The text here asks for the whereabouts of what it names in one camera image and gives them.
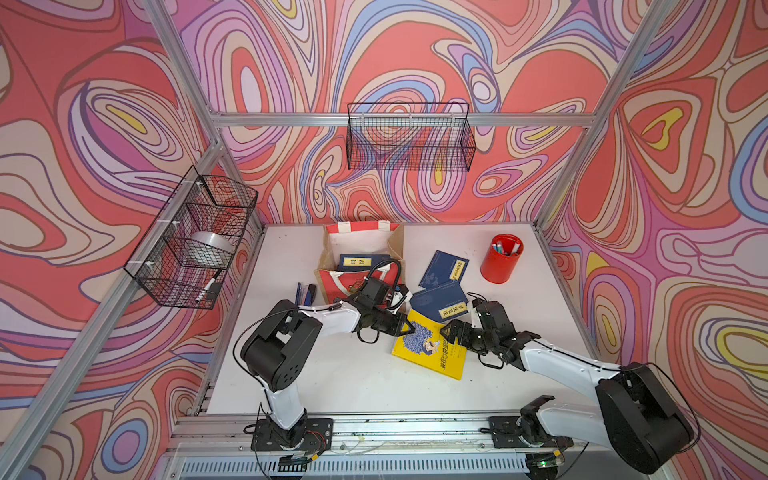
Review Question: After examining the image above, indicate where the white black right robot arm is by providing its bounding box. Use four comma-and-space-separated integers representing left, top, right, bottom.
440, 299, 700, 474

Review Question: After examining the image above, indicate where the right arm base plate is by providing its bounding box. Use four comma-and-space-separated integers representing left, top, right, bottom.
480, 416, 574, 449

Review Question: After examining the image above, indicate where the red beige canvas tote bag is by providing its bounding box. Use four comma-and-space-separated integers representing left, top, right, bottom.
315, 220, 405, 303

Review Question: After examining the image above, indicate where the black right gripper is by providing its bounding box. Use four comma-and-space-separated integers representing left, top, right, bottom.
439, 320, 497, 355

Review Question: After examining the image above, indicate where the yellow illustrated book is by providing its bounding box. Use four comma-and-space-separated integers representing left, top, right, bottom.
392, 310, 467, 381

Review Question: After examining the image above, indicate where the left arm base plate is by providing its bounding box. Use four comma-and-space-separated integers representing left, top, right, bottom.
251, 418, 334, 454

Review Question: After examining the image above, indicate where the red pen holder cup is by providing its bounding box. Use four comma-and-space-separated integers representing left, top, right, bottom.
480, 234, 524, 284

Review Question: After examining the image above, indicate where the white marker in basket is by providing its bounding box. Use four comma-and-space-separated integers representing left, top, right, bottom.
195, 278, 220, 303

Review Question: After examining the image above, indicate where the navy book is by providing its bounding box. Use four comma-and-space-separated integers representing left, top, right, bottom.
419, 250, 469, 289
336, 254, 391, 272
410, 281, 469, 323

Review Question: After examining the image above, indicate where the green circuit board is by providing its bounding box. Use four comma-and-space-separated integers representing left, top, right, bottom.
278, 456, 315, 472

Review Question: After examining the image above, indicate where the grey tape roll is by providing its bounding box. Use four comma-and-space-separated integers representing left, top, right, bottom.
181, 231, 235, 269

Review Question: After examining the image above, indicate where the black wire basket wall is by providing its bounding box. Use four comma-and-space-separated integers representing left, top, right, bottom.
124, 167, 258, 310
346, 100, 477, 173

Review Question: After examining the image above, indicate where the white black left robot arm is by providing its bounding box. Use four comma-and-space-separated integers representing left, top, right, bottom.
235, 277, 415, 434

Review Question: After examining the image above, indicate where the black wire basket back wall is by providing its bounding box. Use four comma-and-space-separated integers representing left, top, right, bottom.
346, 100, 477, 173

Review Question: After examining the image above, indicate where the black wire basket left wall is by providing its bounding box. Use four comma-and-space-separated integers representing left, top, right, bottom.
124, 167, 258, 310

